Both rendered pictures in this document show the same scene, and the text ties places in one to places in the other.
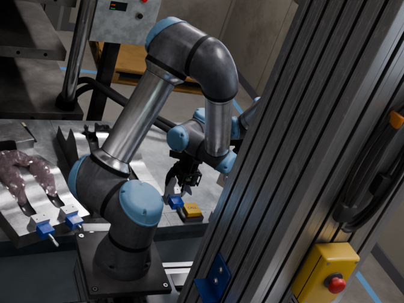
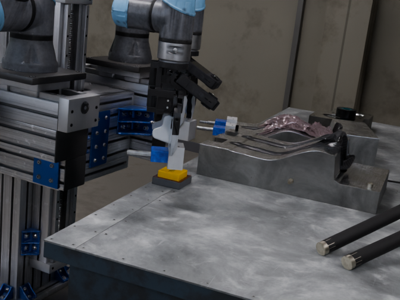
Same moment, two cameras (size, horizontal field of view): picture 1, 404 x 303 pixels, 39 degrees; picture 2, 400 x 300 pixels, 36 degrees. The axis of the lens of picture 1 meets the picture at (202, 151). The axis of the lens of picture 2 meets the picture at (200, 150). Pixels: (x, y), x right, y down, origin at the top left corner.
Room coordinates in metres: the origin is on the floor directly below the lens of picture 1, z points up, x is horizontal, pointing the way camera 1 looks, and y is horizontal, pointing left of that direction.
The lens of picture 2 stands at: (3.12, -0.84, 1.31)
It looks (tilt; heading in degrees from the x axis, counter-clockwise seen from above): 14 degrees down; 147
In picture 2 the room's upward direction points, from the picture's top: 7 degrees clockwise
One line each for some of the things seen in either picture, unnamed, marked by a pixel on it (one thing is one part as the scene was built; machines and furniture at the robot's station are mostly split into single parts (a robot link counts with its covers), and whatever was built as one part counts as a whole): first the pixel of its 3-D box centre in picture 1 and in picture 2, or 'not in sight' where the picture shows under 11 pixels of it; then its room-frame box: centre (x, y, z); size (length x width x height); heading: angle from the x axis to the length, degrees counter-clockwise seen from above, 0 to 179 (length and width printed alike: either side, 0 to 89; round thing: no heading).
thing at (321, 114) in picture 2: not in sight; (336, 125); (1.31, 0.96, 0.83); 0.20 x 0.15 x 0.07; 37
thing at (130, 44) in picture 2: (127, 246); (131, 46); (1.15, 0.10, 1.09); 0.15 x 0.15 x 0.10
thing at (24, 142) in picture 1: (17, 179); (295, 136); (1.53, 0.56, 0.85); 0.50 x 0.26 x 0.11; 54
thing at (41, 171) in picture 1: (21, 169); (296, 124); (1.54, 0.55, 0.90); 0.26 x 0.18 x 0.08; 54
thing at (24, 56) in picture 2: not in sight; (30, 50); (1.40, -0.33, 1.09); 0.15 x 0.15 x 0.10
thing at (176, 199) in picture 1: (177, 204); (171, 126); (1.62, 0.02, 0.92); 0.13 x 0.05 x 0.05; 36
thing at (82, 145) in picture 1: (108, 160); (296, 159); (1.82, 0.33, 0.87); 0.50 x 0.26 x 0.14; 37
